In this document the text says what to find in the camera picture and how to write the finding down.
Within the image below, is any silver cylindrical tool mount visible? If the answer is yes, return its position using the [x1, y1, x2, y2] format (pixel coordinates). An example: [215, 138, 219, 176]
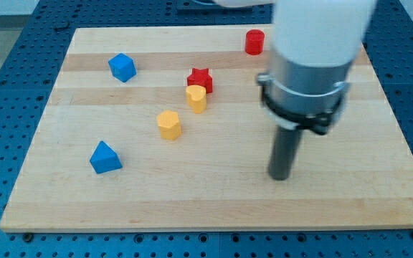
[257, 48, 353, 135]

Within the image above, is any blue triangle block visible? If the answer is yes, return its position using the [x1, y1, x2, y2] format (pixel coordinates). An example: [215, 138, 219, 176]
[90, 141, 123, 174]

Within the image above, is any red cylinder block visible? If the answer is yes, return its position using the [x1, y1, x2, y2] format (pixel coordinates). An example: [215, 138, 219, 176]
[245, 29, 265, 55]

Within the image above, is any blue cube block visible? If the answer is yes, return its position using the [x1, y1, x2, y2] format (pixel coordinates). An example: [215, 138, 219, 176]
[108, 53, 137, 82]

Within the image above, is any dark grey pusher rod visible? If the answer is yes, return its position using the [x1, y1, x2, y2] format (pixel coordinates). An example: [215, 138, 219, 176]
[267, 127, 303, 181]

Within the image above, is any yellow hexagon block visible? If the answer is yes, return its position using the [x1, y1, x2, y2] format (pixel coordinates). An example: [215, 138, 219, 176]
[156, 110, 182, 140]

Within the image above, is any light wooden board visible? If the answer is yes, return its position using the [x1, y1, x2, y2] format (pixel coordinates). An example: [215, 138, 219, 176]
[0, 25, 413, 233]

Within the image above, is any yellow heart block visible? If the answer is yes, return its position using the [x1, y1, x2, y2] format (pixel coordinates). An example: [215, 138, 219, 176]
[186, 85, 207, 114]

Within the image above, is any red star block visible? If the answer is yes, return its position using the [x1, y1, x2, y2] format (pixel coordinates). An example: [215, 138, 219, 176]
[186, 68, 214, 94]

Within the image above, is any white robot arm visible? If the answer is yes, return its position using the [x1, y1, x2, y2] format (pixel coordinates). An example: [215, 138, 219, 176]
[256, 0, 377, 181]

